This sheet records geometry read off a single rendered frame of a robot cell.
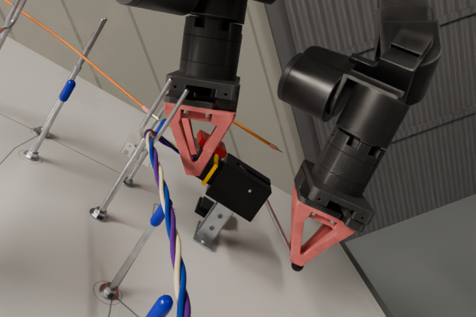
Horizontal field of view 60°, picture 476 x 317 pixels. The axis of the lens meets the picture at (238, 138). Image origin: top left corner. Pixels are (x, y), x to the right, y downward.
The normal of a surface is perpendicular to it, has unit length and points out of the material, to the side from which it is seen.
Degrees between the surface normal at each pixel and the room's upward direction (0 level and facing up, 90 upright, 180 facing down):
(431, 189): 90
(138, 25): 90
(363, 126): 64
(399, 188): 90
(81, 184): 50
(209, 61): 82
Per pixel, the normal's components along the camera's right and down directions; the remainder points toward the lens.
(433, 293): -0.29, -0.89
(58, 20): 0.17, 0.33
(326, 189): 0.40, -0.89
